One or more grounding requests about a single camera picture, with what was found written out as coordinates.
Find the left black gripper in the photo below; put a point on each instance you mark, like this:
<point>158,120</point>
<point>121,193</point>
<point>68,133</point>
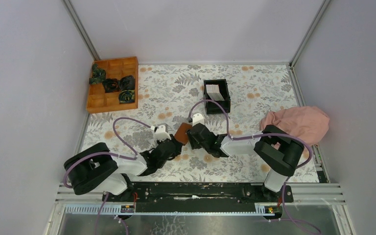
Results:
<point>178,146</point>

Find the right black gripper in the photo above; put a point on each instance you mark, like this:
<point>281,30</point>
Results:
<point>193,144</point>

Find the brown leather card holder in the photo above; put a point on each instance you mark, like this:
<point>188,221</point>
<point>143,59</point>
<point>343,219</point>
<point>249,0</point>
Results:
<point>181,134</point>

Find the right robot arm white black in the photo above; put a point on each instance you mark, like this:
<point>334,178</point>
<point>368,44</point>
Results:
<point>278,149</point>

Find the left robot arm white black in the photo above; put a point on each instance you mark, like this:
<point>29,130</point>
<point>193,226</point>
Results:
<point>99,168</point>

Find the black card box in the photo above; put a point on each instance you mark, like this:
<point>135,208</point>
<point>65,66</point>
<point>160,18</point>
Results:
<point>223,85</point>

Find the stack of credit cards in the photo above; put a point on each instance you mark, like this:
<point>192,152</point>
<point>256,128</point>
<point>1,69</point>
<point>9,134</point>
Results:
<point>214,92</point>

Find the floral patterned table mat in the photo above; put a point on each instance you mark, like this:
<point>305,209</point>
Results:
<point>166,95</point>

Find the green black rolled sock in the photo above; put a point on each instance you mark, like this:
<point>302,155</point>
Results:
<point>126,96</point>

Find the black rolled sock right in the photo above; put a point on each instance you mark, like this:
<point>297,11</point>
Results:
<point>127,83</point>

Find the orange wooden compartment tray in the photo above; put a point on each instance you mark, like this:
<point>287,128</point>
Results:
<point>98,101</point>

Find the pink crumpled cloth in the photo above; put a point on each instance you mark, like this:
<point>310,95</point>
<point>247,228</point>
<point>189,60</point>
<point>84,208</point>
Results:
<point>308,123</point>

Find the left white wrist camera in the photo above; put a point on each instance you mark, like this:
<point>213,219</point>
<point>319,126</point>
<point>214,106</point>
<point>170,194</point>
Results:
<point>160,132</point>

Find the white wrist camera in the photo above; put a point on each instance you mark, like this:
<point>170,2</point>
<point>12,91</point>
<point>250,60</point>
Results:
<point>160,132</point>
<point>197,118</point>

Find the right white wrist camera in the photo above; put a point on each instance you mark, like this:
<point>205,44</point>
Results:
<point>197,118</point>

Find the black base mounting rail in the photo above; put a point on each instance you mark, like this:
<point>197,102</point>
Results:
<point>199,197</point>

